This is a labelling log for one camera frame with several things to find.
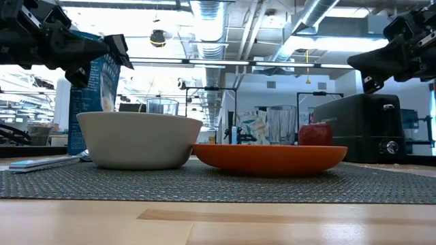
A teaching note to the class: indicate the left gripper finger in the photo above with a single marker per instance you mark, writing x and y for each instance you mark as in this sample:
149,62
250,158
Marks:
78,51
79,76

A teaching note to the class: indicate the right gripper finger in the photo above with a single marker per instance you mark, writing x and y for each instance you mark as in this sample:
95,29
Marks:
371,85
381,61

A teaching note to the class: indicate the blue cereal box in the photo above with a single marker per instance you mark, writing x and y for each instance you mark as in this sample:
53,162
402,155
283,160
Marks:
102,88

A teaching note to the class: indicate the black toaster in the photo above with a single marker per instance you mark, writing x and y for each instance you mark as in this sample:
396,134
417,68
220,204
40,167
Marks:
364,132

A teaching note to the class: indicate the red apple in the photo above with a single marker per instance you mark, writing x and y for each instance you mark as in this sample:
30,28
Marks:
315,135

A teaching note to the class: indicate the beige ceramic bowl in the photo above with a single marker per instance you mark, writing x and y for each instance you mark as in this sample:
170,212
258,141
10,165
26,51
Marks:
139,141

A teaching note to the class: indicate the tall clear glass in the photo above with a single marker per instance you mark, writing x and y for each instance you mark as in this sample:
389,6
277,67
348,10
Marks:
281,126

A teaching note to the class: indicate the orange plate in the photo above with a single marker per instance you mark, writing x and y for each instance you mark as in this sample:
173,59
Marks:
269,160

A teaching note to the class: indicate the grey woven placemat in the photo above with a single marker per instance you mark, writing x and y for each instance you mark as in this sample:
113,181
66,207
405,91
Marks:
218,185

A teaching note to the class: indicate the dark monitor on arm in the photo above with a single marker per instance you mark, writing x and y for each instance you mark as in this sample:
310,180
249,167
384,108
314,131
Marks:
410,119

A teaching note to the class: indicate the white pillar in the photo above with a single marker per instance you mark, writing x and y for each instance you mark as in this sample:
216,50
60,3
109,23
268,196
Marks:
62,102

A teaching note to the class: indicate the black ceiling dome fixture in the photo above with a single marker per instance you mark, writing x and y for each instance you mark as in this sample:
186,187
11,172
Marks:
157,38

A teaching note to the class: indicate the black curved object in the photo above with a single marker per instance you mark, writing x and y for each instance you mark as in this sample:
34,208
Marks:
15,134

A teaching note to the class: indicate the short clear glass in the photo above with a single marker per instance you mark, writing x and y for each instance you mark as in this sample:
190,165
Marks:
163,107

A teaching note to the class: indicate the floral patterned panel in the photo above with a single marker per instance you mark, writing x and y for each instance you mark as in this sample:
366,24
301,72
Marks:
253,127

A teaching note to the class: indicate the black desk clamp device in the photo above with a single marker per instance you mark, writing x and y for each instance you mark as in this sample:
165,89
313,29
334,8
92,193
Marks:
245,137

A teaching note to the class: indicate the small light blue bottle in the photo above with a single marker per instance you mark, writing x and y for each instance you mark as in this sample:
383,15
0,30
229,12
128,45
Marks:
234,134

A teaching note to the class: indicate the black metal stand frame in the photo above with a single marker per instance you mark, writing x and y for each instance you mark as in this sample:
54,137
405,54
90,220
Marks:
211,88
320,93

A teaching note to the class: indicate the silver ventilation duct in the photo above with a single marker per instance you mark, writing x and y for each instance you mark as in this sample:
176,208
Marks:
209,37

